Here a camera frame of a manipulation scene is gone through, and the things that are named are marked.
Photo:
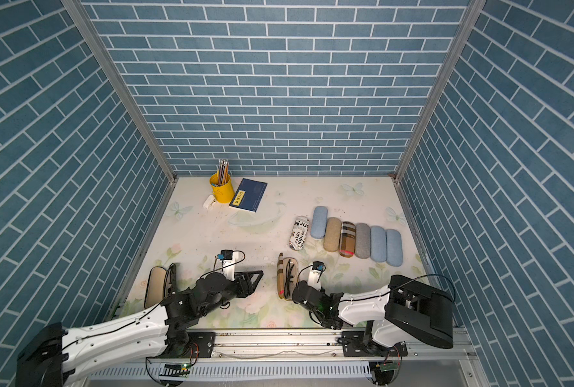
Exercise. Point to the blue case orange glasses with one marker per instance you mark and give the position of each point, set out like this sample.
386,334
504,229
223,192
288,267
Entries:
318,224

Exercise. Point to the pencils in cup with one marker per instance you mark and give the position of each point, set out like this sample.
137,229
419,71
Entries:
222,173

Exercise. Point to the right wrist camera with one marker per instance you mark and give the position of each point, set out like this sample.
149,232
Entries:
315,274

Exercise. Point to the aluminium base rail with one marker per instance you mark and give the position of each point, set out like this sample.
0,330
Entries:
304,357

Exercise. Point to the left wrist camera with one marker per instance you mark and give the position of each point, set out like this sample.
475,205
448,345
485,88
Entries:
229,258

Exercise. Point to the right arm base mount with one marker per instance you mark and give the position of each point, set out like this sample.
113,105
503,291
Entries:
360,344

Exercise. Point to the white eraser sharpener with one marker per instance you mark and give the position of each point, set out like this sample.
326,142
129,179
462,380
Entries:
210,202

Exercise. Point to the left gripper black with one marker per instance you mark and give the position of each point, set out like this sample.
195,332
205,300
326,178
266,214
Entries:
246,289

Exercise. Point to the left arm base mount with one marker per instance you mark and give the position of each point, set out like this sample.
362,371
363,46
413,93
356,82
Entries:
195,345

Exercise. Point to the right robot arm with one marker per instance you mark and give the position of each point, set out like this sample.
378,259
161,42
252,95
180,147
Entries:
403,308

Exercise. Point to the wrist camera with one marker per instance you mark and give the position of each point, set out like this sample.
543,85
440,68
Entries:
229,258
315,274

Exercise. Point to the blue case yellow glasses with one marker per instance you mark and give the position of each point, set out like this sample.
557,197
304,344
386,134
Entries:
378,244

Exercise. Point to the plaid case red glasses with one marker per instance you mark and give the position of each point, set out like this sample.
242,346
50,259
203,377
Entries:
347,240

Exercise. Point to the beige case black glasses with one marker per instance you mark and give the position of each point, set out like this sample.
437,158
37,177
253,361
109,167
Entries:
162,282

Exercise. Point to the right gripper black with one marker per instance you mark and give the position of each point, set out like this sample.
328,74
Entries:
296,287

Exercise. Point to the beige case striped glasses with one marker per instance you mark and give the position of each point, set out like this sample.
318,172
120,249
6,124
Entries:
298,236

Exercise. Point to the dark blue book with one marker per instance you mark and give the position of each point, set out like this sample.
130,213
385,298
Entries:
248,195

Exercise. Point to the blue case white glasses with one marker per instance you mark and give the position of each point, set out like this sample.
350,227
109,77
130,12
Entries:
395,255

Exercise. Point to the yellow pen cup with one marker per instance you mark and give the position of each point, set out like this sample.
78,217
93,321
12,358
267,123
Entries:
222,193

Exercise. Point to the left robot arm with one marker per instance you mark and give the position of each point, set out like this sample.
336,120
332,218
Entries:
57,357

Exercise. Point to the beige case purple glasses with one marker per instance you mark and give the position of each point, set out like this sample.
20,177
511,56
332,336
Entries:
331,240

